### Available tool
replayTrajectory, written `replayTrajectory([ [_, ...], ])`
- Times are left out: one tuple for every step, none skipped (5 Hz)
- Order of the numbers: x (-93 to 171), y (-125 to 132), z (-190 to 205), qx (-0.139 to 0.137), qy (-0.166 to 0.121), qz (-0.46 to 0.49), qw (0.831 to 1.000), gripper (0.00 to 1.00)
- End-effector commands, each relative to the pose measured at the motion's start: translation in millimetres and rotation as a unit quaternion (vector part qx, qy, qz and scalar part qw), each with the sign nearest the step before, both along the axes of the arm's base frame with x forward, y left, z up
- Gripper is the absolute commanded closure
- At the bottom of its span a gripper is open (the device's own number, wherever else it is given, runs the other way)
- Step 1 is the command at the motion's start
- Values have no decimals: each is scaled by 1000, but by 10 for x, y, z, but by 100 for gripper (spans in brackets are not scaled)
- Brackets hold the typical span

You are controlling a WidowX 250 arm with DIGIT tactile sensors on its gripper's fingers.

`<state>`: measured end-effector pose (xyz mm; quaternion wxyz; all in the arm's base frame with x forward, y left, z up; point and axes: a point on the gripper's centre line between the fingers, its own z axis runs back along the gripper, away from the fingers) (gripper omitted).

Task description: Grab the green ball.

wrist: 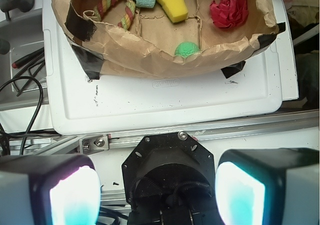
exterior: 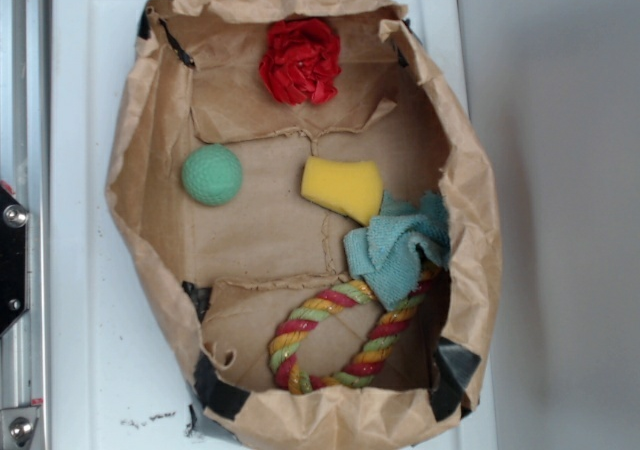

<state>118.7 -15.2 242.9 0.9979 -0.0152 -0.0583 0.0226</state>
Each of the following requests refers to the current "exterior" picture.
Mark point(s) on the green dimpled ball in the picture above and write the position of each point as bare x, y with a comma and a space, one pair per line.
212, 175

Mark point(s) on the yellow sponge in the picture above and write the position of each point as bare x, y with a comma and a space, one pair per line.
352, 189

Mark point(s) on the light blue towel cloth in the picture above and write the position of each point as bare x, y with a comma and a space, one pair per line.
388, 254

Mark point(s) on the brown paper-lined cardboard box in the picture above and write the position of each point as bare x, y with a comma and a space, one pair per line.
280, 344

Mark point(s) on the black metal bracket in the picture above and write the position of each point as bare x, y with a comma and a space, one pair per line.
15, 299

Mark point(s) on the aluminium frame rail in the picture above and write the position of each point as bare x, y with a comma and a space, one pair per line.
24, 166

